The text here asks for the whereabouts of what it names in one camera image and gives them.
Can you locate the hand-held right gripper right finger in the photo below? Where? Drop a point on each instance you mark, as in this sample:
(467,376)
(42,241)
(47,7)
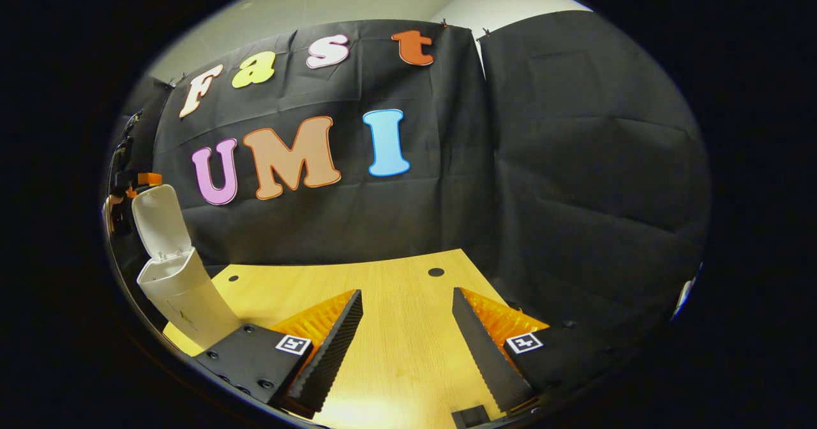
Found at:
(482,352)

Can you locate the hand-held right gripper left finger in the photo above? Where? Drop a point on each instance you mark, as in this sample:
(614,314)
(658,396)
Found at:
(332,346)

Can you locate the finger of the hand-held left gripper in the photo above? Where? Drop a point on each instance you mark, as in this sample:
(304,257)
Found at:
(148,179)

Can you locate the white desktop garbage bin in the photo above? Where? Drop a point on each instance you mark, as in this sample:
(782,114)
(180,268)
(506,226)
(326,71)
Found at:
(191,301)

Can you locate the wooden desktop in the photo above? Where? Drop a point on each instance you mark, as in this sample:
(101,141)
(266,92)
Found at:
(396,301)

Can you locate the black tripod stand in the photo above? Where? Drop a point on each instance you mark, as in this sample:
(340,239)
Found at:
(121,154)

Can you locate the black backdrop cloth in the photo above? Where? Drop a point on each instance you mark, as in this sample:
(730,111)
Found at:
(447,212)

